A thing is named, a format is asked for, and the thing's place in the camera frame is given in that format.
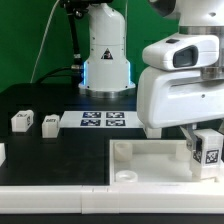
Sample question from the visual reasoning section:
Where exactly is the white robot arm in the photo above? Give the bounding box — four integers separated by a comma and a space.
137, 0, 224, 152

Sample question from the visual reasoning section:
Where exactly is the white cable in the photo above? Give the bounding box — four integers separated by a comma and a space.
29, 0, 62, 84

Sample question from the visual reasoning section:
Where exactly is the white U-shaped obstacle fence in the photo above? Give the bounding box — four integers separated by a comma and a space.
0, 142, 224, 215

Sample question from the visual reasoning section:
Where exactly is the white marker sheet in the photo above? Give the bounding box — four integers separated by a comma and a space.
60, 111, 143, 128

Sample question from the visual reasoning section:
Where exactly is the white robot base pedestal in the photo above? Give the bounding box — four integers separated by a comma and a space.
79, 3, 135, 98

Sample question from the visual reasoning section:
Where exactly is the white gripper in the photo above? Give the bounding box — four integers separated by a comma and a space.
137, 67, 224, 154

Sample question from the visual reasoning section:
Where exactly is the white square table top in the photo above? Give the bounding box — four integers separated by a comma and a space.
109, 140, 224, 195

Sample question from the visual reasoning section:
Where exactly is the black cable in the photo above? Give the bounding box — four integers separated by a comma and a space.
34, 6, 84, 84

